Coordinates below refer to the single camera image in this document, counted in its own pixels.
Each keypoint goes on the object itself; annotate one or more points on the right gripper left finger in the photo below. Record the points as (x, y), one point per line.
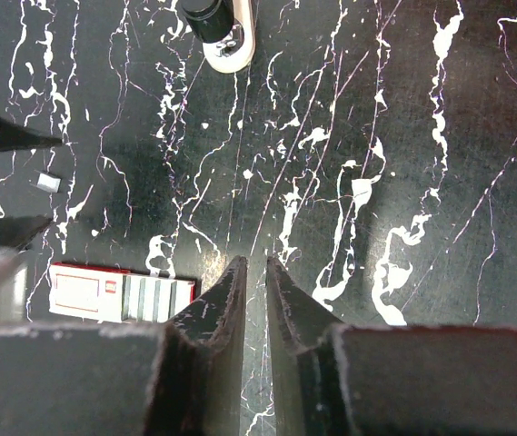
(180, 377)

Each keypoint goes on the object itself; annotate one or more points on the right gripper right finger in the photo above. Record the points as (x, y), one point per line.
(334, 378)

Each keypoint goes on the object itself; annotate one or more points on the grey staple magazine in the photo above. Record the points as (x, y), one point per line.
(226, 30)

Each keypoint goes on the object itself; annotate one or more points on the staple box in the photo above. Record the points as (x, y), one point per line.
(116, 295)

